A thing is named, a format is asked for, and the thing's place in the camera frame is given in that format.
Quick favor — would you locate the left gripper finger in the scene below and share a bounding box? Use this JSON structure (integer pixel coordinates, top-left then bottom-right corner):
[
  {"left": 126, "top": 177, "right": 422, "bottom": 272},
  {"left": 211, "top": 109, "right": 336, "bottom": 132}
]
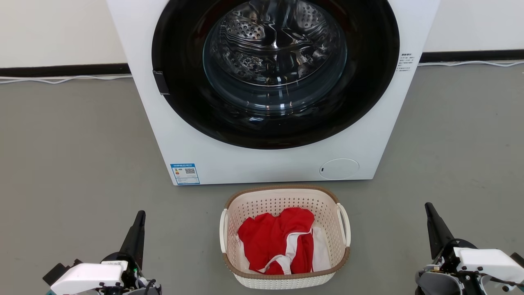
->
[{"left": 119, "top": 211, "right": 146, "bottom": 269}]

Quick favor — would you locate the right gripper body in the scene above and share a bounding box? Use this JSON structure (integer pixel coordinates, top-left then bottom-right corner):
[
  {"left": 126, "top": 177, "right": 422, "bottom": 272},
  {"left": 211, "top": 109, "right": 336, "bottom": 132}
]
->
[{"left": 415, "top": 239, "right": 478, "bottom": 295}]

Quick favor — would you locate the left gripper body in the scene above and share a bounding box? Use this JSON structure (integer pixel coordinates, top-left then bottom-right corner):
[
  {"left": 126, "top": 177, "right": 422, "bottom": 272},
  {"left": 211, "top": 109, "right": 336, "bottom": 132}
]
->
[{"left": 100, "top": 252, "right": 163, "bottom": 295}]

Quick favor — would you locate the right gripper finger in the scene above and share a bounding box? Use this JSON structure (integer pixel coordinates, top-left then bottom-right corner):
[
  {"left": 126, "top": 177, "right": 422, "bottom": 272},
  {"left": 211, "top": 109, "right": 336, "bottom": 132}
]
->
[{"left": 425, "top": 202, "right": 455, "bottom": 260}]

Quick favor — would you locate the cream perforated plastic laundry basket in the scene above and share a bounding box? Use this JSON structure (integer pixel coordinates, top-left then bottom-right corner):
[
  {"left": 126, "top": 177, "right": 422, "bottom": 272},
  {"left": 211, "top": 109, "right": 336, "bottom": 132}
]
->
[{"left": 219, "top": 185, "right": 351, "bottom": 290}]

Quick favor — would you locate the blue energy label sticker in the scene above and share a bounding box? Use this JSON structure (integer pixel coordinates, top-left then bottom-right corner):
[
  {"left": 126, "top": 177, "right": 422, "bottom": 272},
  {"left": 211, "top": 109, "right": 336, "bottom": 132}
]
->
[{"left": 170, "top": 163, "right": 201, "bottom": 185}]

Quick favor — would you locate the round white filter cover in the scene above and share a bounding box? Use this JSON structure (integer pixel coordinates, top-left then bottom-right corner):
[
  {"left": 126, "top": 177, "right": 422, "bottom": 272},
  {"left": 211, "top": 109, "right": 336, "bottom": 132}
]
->
[{"left": 319, "top": 159, "right": 360, "bottom": 180}]

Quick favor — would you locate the red garment with white trim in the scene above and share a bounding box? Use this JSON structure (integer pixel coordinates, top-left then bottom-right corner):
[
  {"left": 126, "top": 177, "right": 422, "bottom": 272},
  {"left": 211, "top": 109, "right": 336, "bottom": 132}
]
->
[{"left": 237, "top": 207, "right": 316, "bottom": 275}]

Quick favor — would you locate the white front-load washing machine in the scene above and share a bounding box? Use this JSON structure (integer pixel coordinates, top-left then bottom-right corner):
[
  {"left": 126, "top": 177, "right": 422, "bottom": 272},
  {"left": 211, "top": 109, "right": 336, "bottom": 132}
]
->
[{"left": 106, "top": 0, "right": 440, "bottom": 186}]

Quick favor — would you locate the black round glass washer door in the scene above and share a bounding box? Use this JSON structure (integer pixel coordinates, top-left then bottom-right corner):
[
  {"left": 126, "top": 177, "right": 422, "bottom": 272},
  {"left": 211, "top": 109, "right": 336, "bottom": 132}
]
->
[{"left": 151, "top": 0, "right": 400, "bottom": 150}]

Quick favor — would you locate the thin black right gripper cable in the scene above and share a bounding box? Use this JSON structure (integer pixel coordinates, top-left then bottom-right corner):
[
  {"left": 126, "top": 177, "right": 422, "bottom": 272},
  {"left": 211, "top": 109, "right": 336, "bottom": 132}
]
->
[{"left": 478, "top": 272, "right": 524, "bottom": 288}]

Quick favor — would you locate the black washer door handle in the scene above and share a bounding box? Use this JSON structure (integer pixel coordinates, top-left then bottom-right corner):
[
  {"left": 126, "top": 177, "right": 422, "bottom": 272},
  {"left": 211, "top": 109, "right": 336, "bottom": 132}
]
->
[{"left": 153, "top": 70, "right": 170, "bottom": 95}]

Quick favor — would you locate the white floor cable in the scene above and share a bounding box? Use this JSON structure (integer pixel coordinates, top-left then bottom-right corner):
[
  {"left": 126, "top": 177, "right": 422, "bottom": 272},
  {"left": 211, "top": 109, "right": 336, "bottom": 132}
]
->
[
  {"left": 0, "top": 74, "right": 133, "bottom": 85},
  {"left": 418, "top": 60, "right": 524, "bottom": 68}
]

